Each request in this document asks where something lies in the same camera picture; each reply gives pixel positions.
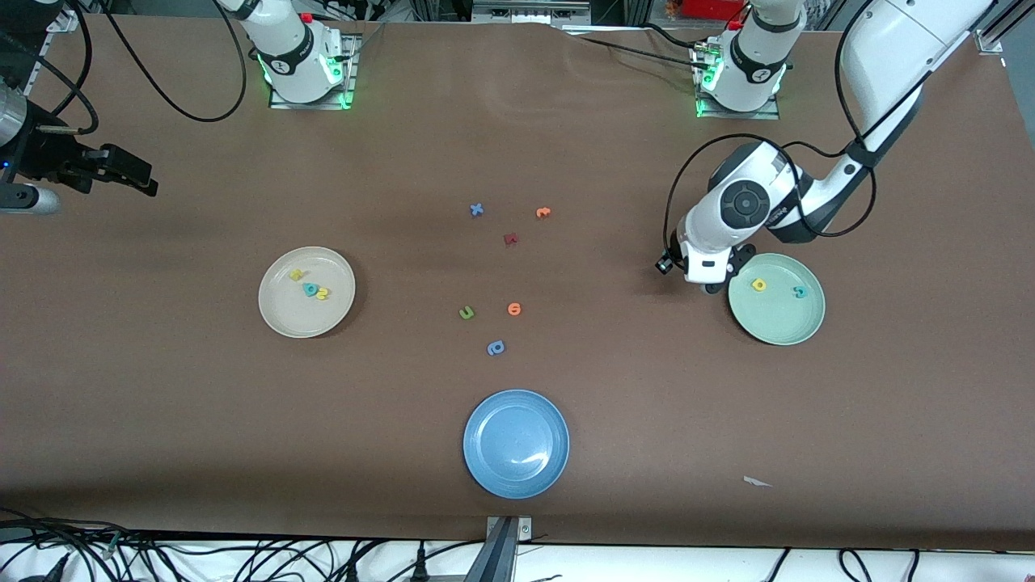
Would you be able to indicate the white paper scrap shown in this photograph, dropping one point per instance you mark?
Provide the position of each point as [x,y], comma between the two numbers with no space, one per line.
[757,482]

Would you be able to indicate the pale green round plate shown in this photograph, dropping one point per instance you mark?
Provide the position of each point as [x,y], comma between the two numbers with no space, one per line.
[776,323]

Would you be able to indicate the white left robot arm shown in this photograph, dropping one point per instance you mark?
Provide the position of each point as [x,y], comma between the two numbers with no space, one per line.
[897,48]

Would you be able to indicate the aluminium corner bracket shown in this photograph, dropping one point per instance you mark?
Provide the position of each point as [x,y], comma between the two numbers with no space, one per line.
[988,40]
[63,22]

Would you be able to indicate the metal left arm base mount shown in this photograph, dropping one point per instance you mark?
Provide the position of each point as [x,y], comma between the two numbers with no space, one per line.
[768,113]

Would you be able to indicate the red box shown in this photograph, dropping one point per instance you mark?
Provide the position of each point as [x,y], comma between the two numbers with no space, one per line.
[711,8]

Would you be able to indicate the beige round plate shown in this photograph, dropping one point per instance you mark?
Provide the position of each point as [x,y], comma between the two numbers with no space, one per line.
[323,319]

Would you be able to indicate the metal right arm base mount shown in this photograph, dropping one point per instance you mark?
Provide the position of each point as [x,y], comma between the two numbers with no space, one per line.
[344,101]

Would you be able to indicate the brown paper table cover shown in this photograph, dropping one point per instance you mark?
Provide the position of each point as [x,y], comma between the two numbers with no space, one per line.
[517,121]

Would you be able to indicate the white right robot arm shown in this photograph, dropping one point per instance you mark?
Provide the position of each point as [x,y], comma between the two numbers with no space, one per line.
[291,56]

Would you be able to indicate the aluminium profile bracket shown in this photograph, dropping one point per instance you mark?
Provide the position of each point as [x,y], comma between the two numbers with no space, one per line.
[503,550]

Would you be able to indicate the blue round plate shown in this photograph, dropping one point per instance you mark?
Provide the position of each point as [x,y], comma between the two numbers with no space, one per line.
[517,444]

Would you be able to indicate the periwinkle foam letter a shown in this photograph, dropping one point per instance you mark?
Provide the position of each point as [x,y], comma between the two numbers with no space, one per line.
[496,347]

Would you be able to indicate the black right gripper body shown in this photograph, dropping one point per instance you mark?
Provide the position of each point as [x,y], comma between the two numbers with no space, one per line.
[50,157]

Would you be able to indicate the grey metal rail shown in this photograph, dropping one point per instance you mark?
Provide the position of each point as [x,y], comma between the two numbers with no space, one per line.
[525,12]

